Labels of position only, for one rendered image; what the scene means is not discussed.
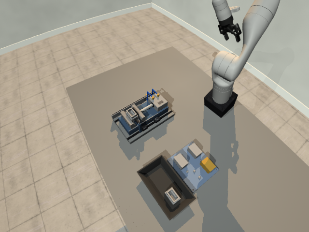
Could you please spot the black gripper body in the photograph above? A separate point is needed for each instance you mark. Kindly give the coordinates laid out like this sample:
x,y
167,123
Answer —
x,y
227,23

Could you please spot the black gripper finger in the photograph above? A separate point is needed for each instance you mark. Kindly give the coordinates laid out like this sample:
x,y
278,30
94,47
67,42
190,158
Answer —
x,y
223,32
236,29

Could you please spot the yellow-orange block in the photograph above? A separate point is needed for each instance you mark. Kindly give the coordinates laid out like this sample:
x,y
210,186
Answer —
x,y
207,165

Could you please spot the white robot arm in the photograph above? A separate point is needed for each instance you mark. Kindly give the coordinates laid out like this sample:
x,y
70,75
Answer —
x,y
226,67

